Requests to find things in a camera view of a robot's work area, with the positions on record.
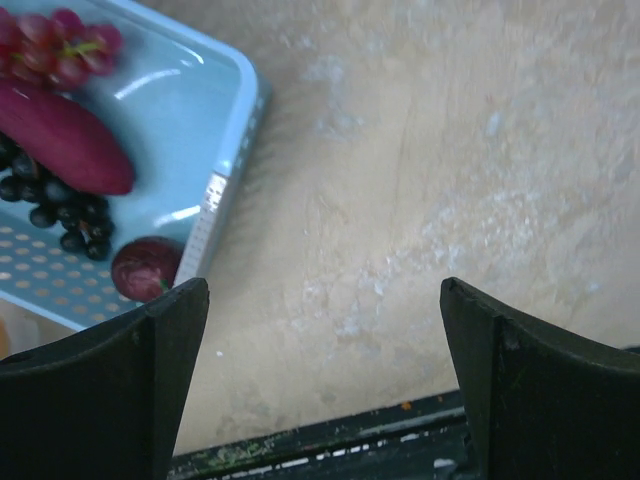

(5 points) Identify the red grapes toy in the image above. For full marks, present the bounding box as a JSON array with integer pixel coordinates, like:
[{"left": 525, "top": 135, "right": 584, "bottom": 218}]
[{"left": 1, "top": 8, "right": 124, "bottom": 92}]

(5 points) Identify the dark red plum toy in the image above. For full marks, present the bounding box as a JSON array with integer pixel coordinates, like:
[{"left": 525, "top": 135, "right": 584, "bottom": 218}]
[{"left": 111, "top": 236, "right": 183, "bottom": 303}]

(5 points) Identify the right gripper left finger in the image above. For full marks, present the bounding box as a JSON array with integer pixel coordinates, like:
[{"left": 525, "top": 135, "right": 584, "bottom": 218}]
[{"left": 1, "top": 278, "right": 209, "bottom": 479}]

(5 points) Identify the purple eggplant toy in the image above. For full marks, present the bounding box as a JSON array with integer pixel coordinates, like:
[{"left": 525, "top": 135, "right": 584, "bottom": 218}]
[{"left": 1, "top": 79, "right": 135, "bottom": 196}]

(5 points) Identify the blue plastic basket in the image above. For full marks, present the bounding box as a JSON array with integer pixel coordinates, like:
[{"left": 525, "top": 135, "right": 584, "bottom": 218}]
[{"left": 1, "top": 1, "right": 271, "bottom": 331}]

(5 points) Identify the black grapes toy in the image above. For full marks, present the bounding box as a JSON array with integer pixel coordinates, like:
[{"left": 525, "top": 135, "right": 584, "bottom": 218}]
[{"left": 1, "top": 135, "right": 115, "bottom": 261}]

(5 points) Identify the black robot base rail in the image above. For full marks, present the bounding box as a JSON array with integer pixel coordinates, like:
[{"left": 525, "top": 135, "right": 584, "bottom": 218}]
[{"left": 168, "top": 391, "right": 482, "bottom": 479}]

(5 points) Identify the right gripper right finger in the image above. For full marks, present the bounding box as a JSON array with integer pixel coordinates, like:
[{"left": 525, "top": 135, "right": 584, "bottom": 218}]
[{"left": 440, "top": 278, "right": 639, "bottom": 479}]

